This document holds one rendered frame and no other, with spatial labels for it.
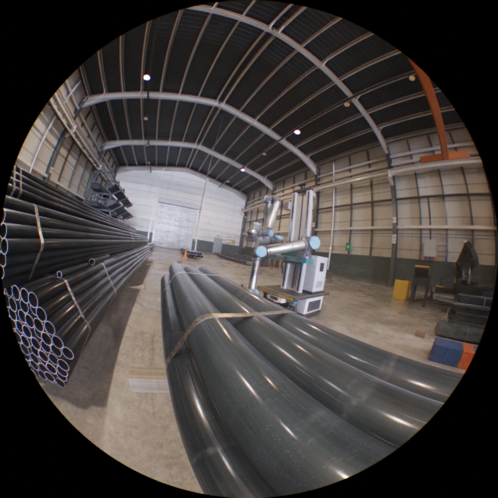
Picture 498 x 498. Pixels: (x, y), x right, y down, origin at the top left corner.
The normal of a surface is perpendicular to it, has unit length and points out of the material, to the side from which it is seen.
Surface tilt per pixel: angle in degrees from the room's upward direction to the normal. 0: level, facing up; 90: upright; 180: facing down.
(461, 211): 90
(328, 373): 26
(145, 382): 90
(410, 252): 90
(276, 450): 49
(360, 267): 90
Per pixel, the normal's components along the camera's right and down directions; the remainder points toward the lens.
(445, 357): -0.89, -0.14
